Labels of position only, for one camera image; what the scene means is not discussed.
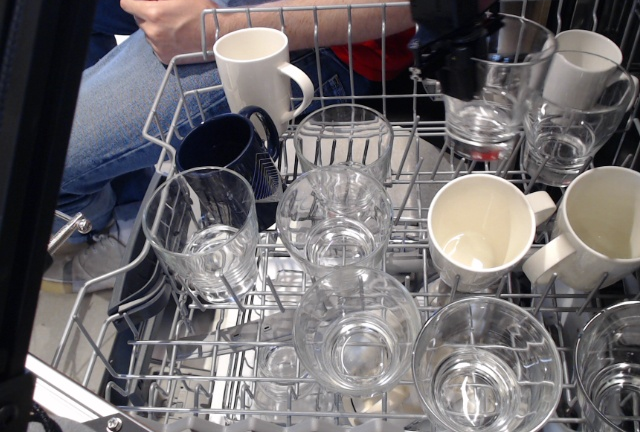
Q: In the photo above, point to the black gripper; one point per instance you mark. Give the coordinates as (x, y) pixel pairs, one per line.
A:
(445, 69)

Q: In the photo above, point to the clear glass cup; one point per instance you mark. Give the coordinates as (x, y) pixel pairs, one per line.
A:
(484, 105)

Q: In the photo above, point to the person's bare forearm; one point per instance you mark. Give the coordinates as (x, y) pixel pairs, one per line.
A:
(317, 23)

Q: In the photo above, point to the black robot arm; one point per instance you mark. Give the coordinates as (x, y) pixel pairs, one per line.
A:
(43, 48)

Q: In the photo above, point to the person's bare hand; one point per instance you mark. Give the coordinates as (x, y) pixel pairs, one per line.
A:
(170, 27)

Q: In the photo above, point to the clear glass back right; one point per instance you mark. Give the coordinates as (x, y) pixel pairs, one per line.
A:
(559, 143)

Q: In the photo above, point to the clear glass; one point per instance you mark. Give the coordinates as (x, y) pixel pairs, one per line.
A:
(485, 364)
(346, 134)
(559, 143)
(354, 331)
(202, 225)
(335, 217)

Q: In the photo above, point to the white mug back right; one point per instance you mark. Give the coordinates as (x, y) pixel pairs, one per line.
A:
(586, 73)

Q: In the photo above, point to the clear glass back middle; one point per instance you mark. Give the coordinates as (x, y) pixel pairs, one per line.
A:
(346, 134)

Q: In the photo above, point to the cream mug centre right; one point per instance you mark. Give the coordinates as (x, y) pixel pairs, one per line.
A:
(480, 227)

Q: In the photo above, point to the cream mug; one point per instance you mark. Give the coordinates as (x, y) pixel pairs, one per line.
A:
(480, 227)
(595, 239)

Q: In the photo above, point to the tall white mug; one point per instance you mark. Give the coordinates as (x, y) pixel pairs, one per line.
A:
(254, 68)

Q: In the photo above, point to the dark blue mug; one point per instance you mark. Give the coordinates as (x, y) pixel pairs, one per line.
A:
(246, 142)

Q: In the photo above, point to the cream mug far right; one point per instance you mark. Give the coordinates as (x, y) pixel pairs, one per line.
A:
(595, 239)

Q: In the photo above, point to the clear glass front centre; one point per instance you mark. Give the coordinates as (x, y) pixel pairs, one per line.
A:
(354, 331)

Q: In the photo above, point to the clear glass front right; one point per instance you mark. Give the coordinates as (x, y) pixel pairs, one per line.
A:
(485, 364)

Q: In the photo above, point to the clear glass front left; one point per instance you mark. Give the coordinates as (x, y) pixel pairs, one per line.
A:
(202, 225)

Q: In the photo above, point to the clear glass far right corner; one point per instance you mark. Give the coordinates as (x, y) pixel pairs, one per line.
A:
(606, 369)

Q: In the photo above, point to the blue jeans leg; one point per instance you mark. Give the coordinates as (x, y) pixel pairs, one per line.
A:
(109, 161)

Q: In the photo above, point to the small clear glass lower rack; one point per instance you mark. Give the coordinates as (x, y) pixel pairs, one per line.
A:
(282, 379)

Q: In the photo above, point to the grey sneaker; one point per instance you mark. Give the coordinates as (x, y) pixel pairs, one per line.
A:
(104, 255)

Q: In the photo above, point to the grey wire dishwasher rack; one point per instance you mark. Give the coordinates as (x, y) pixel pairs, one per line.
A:
(398, 266)

